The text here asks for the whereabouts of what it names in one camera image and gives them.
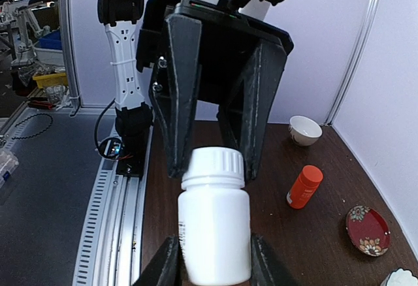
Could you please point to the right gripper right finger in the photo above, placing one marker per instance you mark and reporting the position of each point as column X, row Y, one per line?
column 266, row 268

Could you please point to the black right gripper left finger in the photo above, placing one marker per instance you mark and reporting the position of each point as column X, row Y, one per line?
column 164, row 269

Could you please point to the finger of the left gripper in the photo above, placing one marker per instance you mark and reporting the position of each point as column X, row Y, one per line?
column 174, row 88
column 243, row 115

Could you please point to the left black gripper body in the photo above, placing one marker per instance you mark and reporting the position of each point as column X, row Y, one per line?
column 227, row 41

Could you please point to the small white bottle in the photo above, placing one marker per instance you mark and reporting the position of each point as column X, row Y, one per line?
column 214, row 218

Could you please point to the orange pill bottle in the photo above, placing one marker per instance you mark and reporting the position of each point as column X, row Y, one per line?
column 304, row 186

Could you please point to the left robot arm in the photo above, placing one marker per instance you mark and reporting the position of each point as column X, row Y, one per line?
column 135, row 116

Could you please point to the small white rice bowl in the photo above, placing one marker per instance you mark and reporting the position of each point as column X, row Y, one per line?
column 304, row 131

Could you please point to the red floral plate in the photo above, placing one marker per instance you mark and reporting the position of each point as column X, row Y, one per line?
column 368, row 231

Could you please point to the white scalloped bowl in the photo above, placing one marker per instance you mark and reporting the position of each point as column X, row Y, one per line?
column 400, row 277

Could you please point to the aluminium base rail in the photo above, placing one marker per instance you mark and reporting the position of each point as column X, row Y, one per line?
column 110, row 248

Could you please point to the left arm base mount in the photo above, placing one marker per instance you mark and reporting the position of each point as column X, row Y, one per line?
column 131, row 164

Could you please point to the left aluminium frame post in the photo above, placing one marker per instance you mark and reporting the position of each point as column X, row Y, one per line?
column 354, row 60

